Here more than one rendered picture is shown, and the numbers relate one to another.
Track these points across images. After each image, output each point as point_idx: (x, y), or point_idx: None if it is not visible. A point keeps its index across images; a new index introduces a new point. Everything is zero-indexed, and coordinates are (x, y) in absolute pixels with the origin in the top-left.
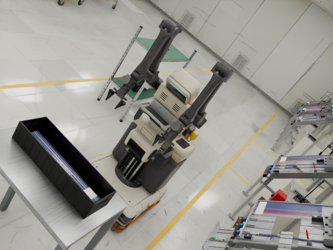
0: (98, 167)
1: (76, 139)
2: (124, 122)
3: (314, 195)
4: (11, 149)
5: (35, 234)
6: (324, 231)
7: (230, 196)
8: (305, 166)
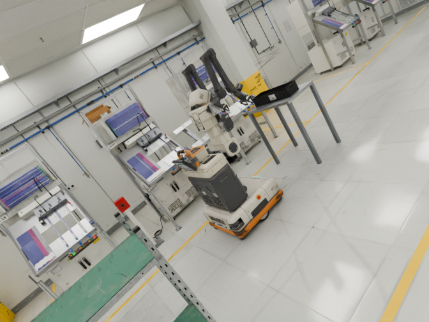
0: (260, 181)
1: (287, 241)
2: None
3: None
4: None
5: (296, 167)
6: (156, 135)
7: None
8: (62, 220)
